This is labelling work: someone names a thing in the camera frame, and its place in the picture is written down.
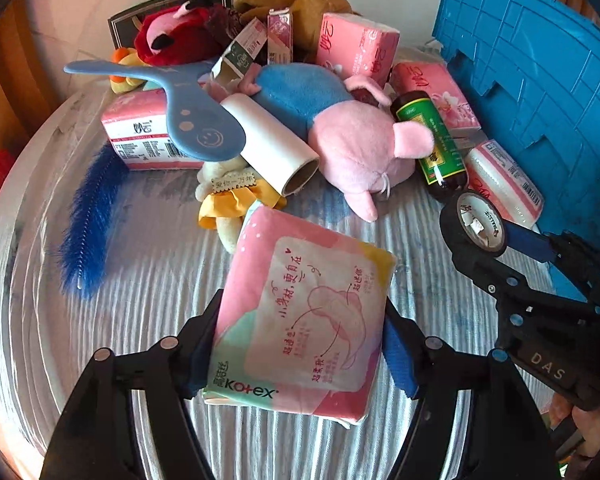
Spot white lint roller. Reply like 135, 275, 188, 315
219, 93, 321, 196

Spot white pink-banded tissue pack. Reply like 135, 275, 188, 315
464, 140, 546, 227

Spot green white carton box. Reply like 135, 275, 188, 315
211, 19, 268, 83

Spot brown bottle green label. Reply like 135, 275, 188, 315
390, 91, 468, 203

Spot black tape roll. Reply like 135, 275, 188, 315
440, 191, 509, 259

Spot yellow plush duck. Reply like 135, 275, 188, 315
109, 47, 146, 95

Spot dark maroon cloth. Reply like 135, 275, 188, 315
205, 5, 243, 43

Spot cream bear yellow dress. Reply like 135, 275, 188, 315
196, 155, 287, 255

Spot small pink floral tissue pack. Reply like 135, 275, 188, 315
390, 61, 482, 137

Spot blue plastic hanger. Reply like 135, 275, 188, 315
64, 59, 247, 162

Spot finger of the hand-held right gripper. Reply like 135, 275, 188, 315
450, 247, 596, 322
505, 222, 600, 311

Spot large pink floral tissue pack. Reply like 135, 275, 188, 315
316, 12, 400, 88

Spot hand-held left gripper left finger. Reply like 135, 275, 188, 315
45, 300, 221, 480

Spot red plush toy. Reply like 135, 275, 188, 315
132, 2, 226, 66

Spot blue fuzzy brush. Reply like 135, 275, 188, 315
60, 147, 132, 300

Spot pink pig plush toy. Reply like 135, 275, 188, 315
205, 64, 437, 223

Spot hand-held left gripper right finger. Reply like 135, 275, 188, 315
382, 300, 553, 480

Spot person's right hand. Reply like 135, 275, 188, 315
550, 392, 600, 466

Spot pink sanitary pad pack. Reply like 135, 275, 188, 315
202, 200, 397, 428

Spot blue plastic storage crate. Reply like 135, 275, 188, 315
432, 0, 600, 311

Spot pink slim box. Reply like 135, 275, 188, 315
266, 7, 295, 65

